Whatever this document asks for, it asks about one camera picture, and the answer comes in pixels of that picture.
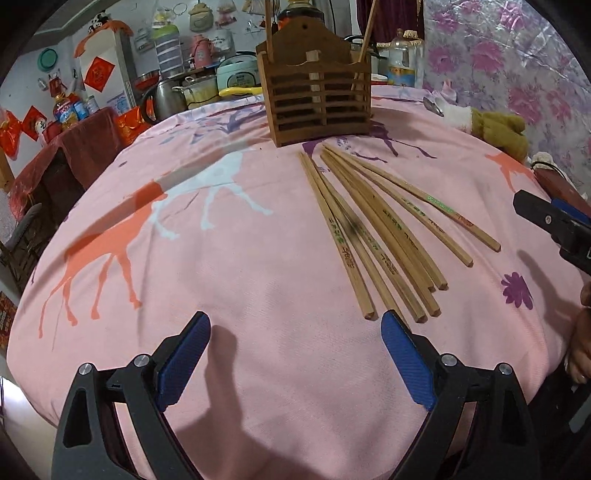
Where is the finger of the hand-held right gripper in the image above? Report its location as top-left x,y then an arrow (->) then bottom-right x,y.
513,189 -> 591,241

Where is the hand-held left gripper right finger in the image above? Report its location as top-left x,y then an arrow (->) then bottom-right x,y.
380,310 -> 541,480

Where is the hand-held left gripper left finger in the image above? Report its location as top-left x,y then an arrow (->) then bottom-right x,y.
51,311 -> 212,480

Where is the pile of wooden chopsticks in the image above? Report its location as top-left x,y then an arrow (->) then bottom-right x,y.
298,143 -> 502,324

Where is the brown wooden chopstick holder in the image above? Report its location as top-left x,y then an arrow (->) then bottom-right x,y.
255,21 -> 374,148

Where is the person's right hand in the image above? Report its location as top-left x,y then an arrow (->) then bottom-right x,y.
566,281 -> 591,385

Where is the reddish brown bag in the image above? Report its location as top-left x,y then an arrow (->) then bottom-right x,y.
531,152 -> 591,217

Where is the brown and white plush toy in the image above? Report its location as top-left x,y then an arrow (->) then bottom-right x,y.
431,80 -> 529,163

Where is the pink printed bedsheet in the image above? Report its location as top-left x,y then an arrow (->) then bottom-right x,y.
7,85 -> 587,480

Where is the dark chair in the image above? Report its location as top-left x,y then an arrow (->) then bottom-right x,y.
0,203 -> 44,296

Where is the clear cooking oil bottle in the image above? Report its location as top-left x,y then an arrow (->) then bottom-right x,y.
387,28 -> 416,88

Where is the steel pressure cooker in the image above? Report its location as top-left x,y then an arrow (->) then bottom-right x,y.
344,34 -> 389,77

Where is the red cloth covered table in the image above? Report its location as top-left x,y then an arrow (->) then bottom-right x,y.
9,107 -> 121,222

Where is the red gift box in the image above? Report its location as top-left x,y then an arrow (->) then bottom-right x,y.
115,107 -> 153,146

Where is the dark red curtain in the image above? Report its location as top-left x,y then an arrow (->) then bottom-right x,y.
358,0 -> 432,44

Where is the long bamboo chopstick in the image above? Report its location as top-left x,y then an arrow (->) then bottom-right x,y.
264,0 -> 274,63
351,0 -> 377,90

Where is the stainless steel kettle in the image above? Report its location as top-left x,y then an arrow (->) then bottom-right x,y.
141,78 -> 188,123

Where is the steel pot with lid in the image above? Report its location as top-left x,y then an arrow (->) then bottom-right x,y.
182,75 -> 220,109

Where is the yellow plastic utensil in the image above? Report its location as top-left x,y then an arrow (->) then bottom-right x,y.
219,86 -> 263,99

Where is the yellow cooking oil bottle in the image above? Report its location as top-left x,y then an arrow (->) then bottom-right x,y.
53,92 -> 79,132

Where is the white refrigerator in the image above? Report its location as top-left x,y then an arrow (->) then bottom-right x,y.
76,32 -> 139,116

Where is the pale blue rice cooker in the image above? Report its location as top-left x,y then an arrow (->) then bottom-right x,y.
216,54 -> 259,93

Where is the red diamond paper decoration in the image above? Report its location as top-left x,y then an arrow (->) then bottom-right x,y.
84,56 -> 115,92

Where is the pink thermos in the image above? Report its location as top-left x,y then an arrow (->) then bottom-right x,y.
190,34 -> 214,70

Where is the dark glass bottle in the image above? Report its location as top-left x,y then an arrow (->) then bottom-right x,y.
277,0 -> 324,33

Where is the green striped thermos bottle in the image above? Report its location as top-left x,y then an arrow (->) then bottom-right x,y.
152,23 -> 184,79

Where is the orange cloth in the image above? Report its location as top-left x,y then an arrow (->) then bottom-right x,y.
74,25 -> 134,58

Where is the red paper wall decoration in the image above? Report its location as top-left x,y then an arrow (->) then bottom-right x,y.
0,108 -> 21,160
22,106 -> 47,141

